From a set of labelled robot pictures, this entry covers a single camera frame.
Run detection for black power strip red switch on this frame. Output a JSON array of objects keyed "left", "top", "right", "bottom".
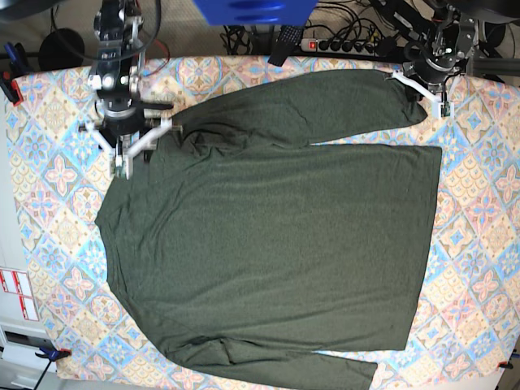
[{"left": 300, "top": 38, "right": 375, "bottom": 55}]

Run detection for black round stool base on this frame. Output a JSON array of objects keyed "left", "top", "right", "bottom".
[{"left": 37, "top": 28, "right": 85, "bottom": 72}]

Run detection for dark green long-sleeve T-shirt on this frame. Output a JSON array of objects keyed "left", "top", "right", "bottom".
[{"left": 96, "top": 70, "right": 442, "bottom": 389}]

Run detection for clamp bottom right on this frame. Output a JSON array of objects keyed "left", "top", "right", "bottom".
[{"left": 498, "top": 362, "right": 514, "bottom": 370}]

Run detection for blue clamp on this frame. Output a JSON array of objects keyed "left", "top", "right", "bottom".
[
  {"left": 34, "top": 347, "right": 72, "bottom": 390},
  {"left": 1, "top": 42, "right": 24, "bottom": 106}
]

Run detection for red white label stickers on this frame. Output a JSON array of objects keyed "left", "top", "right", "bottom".
[{"left": 1, "top": 268, "right": 39, "bottom": 322}]

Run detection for colourful patterned tablecloth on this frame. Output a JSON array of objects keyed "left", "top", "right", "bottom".
[{"left": 1, "top": 68, "right": 519, "bottom": 389}]

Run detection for blue plastic box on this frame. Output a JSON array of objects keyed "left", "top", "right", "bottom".
[{"left": 194, "top": 0, "right": 318, "bottom": 26}]

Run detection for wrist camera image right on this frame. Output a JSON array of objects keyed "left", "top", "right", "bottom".
[{"left": 431, "top": 99, "right": 453, "bottom": 119}]

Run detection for blue clamp top left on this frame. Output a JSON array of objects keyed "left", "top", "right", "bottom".
[{"left": 1, "top": 42, "right": 24, "bottom": 106}]

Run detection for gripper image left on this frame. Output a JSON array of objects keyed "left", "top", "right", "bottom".
[{"left": 78, "top": 97, "right": 183, "bottom": 159}]

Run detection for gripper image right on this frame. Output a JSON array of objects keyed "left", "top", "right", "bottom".
[{"left": 385, "top": 56, "right": 463, "bottom": 106}]

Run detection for blue clamp bottom left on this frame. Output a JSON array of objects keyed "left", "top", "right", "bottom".
[{"left": 34, "top": 347, "right": 72, "bottom": 390}]

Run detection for black remote-like device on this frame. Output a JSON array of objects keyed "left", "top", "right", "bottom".
[{"left": 268, "top": 25, "right": 304, "bottom": 67}]

